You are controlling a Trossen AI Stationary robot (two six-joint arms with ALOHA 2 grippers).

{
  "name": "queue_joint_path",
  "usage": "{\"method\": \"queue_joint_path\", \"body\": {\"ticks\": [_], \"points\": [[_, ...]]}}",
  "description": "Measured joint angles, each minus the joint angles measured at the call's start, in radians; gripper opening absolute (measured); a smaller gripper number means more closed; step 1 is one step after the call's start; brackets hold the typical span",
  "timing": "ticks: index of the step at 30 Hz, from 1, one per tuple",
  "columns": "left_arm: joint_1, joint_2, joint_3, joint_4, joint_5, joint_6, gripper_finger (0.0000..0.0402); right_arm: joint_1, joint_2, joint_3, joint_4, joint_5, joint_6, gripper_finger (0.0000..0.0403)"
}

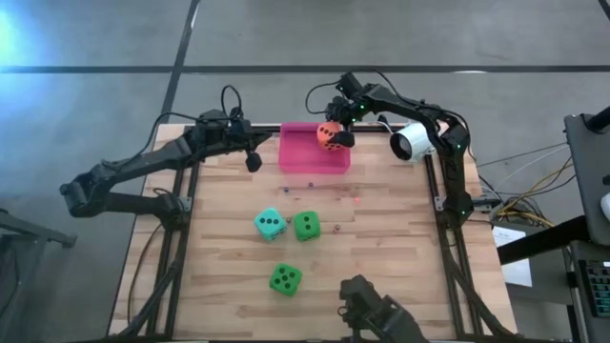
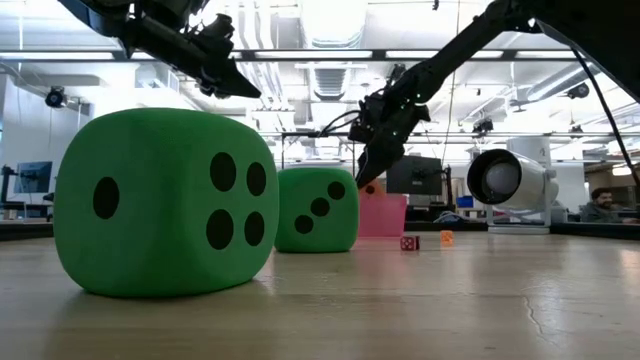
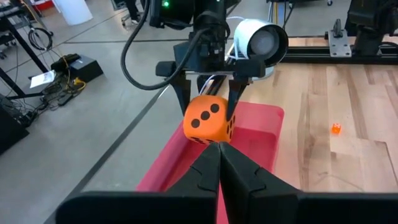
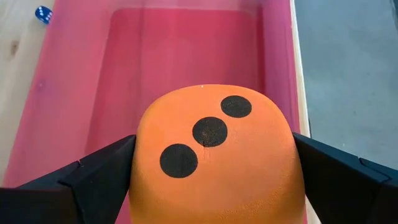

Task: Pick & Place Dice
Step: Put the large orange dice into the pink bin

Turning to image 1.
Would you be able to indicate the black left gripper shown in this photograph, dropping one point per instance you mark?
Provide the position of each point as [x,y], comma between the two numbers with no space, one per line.
[236,135]

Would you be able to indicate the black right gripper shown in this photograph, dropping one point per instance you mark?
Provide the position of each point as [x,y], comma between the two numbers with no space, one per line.
[351,113]

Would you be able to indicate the orange foam die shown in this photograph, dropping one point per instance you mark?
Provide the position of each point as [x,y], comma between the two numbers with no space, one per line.
[326,133]

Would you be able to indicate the teal foam die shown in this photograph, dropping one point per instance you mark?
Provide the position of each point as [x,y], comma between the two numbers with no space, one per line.
[271,231]

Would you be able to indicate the green foam die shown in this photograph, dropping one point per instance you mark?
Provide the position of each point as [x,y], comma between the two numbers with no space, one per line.
[286,279]
[306,226]

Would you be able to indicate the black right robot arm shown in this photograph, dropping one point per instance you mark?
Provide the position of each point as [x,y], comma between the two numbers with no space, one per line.
[414,108]

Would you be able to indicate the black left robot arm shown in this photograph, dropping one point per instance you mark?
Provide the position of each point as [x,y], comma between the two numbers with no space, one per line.
[143,162]

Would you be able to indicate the pink plastic tray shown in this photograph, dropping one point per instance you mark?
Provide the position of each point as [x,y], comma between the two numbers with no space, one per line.
[300,152]

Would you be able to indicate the black metal beam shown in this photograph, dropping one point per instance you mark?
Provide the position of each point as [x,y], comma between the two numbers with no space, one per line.
[538,240]

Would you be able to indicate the white paper sheet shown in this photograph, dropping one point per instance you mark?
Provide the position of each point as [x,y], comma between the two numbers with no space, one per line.
[517,271]

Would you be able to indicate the grey metal stand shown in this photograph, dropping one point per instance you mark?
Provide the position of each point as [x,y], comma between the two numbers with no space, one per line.
[33,231]

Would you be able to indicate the dark grey cart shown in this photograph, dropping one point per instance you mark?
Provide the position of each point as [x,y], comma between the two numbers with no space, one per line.
[588,181]

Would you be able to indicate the black cart pole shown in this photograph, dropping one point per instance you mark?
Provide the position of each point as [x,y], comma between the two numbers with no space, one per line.
[599,119]

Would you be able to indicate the small white device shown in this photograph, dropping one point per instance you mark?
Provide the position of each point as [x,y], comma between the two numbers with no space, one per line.
[606,206]

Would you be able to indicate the computer keyboard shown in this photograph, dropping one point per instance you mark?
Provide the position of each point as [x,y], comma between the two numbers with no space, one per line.
[598,288]

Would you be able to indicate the black aluminium table frame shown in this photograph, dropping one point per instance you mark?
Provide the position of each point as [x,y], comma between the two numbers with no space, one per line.
[369,128]

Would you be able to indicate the white camera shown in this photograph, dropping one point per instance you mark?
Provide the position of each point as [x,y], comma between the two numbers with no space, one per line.
[417,138]

